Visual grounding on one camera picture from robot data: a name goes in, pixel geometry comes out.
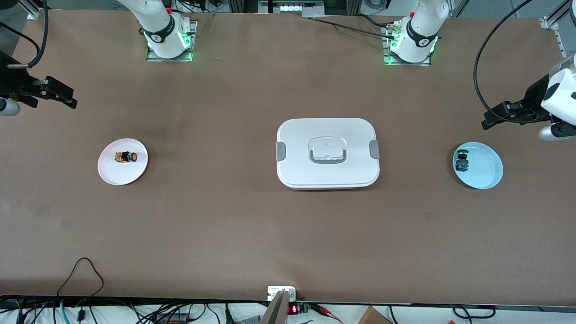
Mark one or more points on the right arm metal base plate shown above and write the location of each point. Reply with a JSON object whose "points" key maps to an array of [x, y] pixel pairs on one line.
{"points": [[171, 59]]}

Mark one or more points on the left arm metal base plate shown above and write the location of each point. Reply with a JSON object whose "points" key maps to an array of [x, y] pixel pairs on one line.
{"points": [[407, 64]]}

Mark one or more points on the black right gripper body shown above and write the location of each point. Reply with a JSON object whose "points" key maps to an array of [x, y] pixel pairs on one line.
{"points": [[12, 80]]}

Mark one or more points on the pink round plate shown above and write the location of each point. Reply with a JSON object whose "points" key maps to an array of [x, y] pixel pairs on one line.
{"points": [[121, 173]]}

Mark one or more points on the aluminium frame rail with bracket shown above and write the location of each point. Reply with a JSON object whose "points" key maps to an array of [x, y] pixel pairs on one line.
{"points": [[550, 22]]}

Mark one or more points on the brown cardboard box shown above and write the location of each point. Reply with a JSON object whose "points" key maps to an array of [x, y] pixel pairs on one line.
{"points": [[373, 317]]}

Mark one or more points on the light blue round plate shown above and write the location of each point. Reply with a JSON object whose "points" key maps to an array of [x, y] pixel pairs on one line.
{"points": [[483, 168]]}

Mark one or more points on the white lunch box grey clasps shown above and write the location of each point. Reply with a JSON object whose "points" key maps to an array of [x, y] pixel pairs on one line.
{"points": [[327, 168]]}

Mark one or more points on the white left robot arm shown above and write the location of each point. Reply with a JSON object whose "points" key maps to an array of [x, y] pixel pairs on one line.
{"points": [[418, 31]]}

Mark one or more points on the white metal bracket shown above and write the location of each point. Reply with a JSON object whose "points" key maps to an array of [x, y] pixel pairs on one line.
{"points": [[279, 290]]}

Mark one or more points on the aluminium profile bar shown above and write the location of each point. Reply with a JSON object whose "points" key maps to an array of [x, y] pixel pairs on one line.
{"points": [[275, 310]]}

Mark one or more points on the orange push button switch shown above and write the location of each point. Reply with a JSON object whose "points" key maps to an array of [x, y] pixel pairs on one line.
{"points": [[126, 157]]}

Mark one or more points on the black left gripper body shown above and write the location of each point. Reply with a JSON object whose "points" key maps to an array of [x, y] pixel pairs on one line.
{"points": [[534, 96]]}

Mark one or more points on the white power strip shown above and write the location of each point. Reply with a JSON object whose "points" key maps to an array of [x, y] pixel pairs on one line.
{"points": [[292, 8]]}

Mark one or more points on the red digit display module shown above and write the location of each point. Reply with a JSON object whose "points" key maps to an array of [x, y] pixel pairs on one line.
{"points": [[292, 309]]}

